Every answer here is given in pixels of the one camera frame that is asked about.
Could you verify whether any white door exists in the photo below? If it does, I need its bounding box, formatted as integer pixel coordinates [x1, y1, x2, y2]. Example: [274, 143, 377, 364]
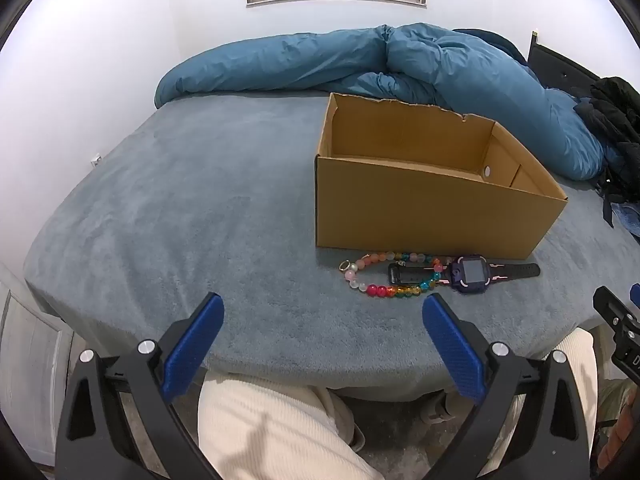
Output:
[0, 287, 76, 467]

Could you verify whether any purple smart watch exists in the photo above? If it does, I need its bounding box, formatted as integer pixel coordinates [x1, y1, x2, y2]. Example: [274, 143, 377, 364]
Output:
[388, 255, 541, 294]

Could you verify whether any blue duvet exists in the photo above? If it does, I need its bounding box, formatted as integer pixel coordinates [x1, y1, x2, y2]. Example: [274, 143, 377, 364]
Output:
[154, 23, 608, 181]

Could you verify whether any black jacket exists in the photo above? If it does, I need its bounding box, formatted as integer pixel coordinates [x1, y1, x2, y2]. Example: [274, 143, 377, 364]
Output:
[574, 76, 640, 229]

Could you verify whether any black chair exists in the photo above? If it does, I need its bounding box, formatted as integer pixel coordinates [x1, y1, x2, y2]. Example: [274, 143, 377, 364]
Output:
[527, 30, 601, 92]

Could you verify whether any brown cardboard box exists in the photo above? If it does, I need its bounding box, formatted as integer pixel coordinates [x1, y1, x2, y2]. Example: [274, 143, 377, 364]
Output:
[314, 92, 569, 261]

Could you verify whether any person's left leg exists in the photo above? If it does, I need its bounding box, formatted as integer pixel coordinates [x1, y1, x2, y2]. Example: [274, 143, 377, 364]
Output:
[197, 377, 387, 480]

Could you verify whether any rainbow bead bracelet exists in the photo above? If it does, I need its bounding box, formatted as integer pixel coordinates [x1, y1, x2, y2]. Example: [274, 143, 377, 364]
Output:
[366, 254, 443, 299]

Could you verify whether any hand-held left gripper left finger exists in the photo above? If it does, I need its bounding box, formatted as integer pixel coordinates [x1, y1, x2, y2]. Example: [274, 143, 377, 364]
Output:
[54, 291, 225, 480]

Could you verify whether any person's right forearm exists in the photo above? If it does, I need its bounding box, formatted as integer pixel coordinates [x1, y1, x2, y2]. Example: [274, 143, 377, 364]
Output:
[597, 380, 640, 466]

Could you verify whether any grey slipper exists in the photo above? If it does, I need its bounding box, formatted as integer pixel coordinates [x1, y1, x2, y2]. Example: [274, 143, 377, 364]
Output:
[416, 390, 452, 427]
[344, 422, 367, 453]

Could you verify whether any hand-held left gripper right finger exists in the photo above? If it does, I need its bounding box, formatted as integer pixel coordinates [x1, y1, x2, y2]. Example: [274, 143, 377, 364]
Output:
[421, 292, 599, 480]

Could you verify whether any blue denim cloth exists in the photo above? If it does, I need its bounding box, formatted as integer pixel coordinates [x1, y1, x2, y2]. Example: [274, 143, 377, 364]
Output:
[612, 200, 640, 242]

